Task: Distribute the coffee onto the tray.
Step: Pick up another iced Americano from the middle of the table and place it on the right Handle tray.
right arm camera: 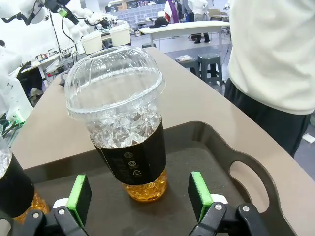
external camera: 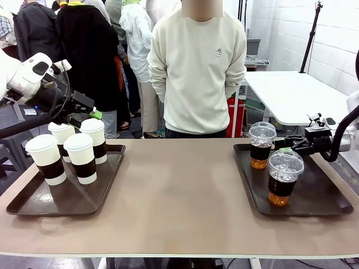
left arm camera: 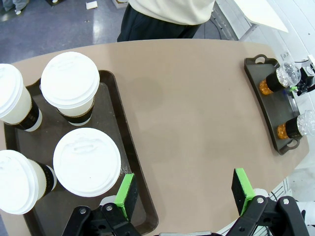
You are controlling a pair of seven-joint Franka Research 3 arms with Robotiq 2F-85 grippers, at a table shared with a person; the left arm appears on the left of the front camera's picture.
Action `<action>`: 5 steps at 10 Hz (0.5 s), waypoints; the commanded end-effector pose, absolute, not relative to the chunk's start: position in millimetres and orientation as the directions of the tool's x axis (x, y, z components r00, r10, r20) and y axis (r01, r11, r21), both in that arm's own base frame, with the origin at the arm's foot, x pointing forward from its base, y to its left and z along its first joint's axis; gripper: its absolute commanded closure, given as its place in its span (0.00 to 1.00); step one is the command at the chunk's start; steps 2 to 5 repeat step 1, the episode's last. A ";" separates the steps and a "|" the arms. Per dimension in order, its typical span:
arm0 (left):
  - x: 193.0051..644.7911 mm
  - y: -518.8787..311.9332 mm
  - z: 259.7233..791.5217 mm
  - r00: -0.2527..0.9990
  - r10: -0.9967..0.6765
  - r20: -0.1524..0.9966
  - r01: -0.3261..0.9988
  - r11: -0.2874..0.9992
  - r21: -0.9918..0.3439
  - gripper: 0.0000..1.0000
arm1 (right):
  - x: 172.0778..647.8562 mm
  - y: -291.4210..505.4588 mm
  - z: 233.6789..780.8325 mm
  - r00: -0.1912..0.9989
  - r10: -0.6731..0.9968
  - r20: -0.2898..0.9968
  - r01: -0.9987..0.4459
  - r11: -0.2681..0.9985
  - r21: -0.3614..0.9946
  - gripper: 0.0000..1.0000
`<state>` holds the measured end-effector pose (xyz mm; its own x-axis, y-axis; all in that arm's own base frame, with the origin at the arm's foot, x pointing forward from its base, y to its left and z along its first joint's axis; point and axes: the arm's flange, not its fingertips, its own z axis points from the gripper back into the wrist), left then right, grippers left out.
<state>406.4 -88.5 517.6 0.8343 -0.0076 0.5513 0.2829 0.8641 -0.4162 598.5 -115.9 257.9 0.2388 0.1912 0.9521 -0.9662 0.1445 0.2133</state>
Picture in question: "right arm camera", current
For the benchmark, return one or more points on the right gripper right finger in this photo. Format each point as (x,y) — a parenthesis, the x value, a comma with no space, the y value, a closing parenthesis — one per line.
(199,196)

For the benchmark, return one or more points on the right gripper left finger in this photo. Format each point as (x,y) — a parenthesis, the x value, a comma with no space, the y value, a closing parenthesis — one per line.
(78,196)

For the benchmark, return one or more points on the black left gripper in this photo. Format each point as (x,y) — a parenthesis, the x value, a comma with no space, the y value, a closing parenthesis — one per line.
(56,3)

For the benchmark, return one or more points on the iced tea clear dome cup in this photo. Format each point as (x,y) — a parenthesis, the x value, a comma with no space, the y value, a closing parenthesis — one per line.
(115,98)
(14,186)

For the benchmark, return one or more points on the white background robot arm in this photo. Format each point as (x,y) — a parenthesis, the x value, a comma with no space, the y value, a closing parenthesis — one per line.
(73,32)

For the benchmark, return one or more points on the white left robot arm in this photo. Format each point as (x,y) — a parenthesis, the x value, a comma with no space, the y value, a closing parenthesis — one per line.
(9,86)

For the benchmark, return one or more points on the brown plastic tray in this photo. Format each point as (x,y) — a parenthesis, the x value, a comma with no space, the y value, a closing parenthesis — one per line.
(192,152)

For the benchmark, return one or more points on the cluttered white workbench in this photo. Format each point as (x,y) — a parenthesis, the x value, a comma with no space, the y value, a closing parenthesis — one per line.
(41,60)

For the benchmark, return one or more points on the shelf of storage boxes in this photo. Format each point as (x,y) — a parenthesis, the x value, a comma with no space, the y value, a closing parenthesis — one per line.
(140,12)

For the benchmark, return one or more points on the black bag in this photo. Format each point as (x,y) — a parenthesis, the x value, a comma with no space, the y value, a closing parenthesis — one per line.
(160,22)

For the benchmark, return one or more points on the long white background table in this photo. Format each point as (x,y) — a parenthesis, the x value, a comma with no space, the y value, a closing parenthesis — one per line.
(184,25)

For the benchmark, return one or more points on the grey plastic stool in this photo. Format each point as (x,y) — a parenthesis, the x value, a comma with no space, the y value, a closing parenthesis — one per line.
(209,66)
(190,66)

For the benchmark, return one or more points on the bystander in white shirt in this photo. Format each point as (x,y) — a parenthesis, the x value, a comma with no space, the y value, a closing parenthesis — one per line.
(199,12)

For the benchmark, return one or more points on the person in cream sweater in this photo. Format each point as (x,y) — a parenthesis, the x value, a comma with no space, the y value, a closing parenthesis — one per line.
(270,61)

